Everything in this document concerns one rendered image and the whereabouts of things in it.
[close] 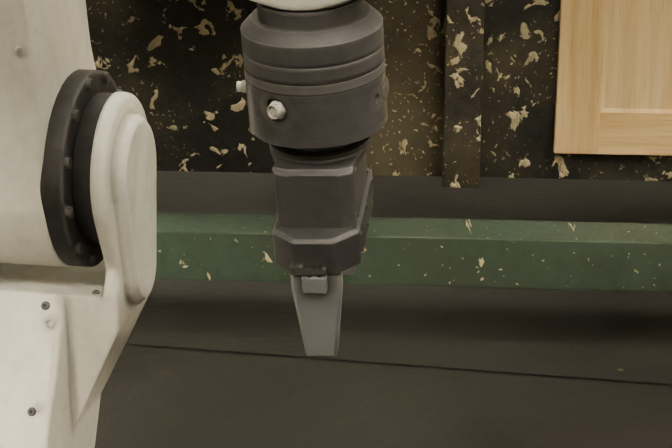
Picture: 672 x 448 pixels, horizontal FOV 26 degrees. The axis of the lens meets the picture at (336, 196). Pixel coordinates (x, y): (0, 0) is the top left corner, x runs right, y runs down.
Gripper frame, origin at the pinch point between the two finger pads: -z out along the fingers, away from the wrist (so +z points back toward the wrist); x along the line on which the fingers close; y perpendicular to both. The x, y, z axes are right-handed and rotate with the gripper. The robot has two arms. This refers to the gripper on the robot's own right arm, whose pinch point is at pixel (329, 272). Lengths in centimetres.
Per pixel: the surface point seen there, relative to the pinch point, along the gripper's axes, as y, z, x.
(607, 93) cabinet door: -26, -42, 134
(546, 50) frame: -16, -36, 136
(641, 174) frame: -32, -56, 134
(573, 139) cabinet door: -21, -49, 132
